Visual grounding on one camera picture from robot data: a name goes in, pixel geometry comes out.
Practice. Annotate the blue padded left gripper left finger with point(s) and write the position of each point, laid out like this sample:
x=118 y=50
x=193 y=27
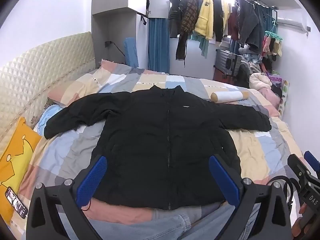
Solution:
x=88 y=180

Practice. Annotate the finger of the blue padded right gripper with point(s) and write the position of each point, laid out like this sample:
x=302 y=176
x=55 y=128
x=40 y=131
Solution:
x=312 y=161

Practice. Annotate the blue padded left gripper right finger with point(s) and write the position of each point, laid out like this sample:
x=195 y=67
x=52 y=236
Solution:
x=227 y=179

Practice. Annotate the black puffer jacket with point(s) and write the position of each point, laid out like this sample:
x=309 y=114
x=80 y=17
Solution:
x=158 y=142

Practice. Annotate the person's right hand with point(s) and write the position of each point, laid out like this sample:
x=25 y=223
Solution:
x=296 y=229

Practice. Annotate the pastel patchwork quilt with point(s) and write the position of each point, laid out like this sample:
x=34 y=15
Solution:
x=263 y=155

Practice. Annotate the light blue jeans leg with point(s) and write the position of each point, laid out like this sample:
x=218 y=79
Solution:
x=119 y=222

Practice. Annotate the black smartphone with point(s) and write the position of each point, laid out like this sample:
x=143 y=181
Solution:
x=16 y=203

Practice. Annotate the orange crown cushion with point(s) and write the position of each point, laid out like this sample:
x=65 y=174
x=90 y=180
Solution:
x=14 y=163

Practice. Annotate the polka dot pillow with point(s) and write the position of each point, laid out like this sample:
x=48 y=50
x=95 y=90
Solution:
x=283 y=100

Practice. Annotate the white and tan bolster pillow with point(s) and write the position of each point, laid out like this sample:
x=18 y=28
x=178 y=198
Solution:
x=228 y=96

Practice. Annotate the light blue pillow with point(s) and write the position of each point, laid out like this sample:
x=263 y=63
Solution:
x=48 y=113

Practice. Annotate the grey suitcase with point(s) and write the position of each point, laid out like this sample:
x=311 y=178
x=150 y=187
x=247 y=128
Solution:
x=227 y=64

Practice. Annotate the cream quilted headboard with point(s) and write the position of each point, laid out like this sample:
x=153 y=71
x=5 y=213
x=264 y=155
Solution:
x=26 y=80

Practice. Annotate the green sock hanger rack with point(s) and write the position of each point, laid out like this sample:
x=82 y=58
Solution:
x=272 y=42

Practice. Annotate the white air conditioner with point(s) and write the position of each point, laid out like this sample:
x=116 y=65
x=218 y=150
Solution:
x=292 y=23

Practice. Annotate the dark grey hanging jacket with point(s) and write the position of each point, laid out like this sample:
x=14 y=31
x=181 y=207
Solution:
x=248 y=26

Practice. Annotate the yellow hanging jacket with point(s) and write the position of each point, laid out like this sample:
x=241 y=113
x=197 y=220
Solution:
x=205 y=21

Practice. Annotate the blue curtain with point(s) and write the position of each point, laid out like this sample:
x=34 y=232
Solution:
x=159 y=44

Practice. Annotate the black hanging vest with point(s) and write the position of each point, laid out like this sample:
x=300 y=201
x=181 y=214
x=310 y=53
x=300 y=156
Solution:
x=174 y=18

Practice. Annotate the grey wall cabinet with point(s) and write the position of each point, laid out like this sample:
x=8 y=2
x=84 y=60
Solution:
x=113 y=21

